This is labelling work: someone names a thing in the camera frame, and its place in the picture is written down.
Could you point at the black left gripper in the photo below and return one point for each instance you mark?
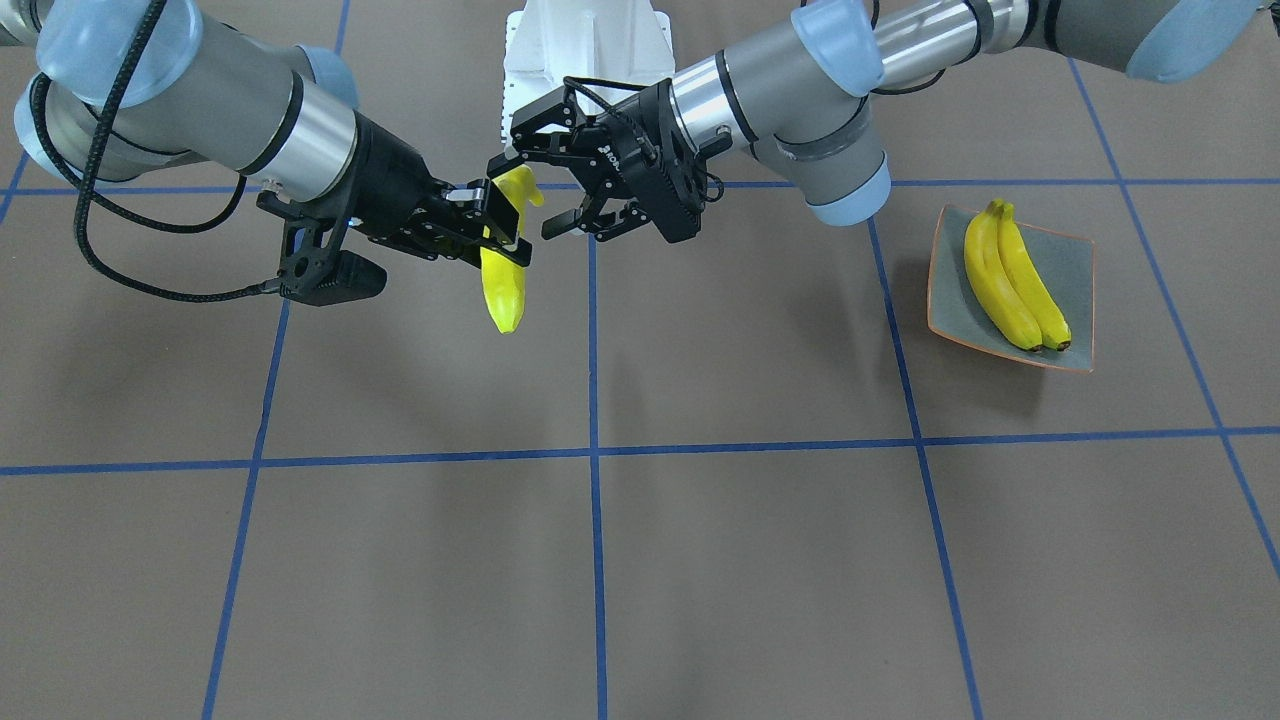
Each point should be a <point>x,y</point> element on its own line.
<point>622,152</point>

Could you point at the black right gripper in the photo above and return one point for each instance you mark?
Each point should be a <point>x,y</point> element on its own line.
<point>393,185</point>

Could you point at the yellow banana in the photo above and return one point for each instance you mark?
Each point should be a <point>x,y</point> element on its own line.
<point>504,284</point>
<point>1027,282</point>
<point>991,285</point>

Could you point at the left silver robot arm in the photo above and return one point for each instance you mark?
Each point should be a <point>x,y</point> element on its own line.
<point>799,97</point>

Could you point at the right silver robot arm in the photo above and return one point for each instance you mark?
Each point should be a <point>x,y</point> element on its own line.
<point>125,88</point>

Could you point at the grey square plate orange rim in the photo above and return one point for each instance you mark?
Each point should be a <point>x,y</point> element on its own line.
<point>1065,263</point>

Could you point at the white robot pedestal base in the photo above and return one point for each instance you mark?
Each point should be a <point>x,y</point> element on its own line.
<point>622,41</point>

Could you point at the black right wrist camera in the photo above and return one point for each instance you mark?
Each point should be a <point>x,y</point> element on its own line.
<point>314,269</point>

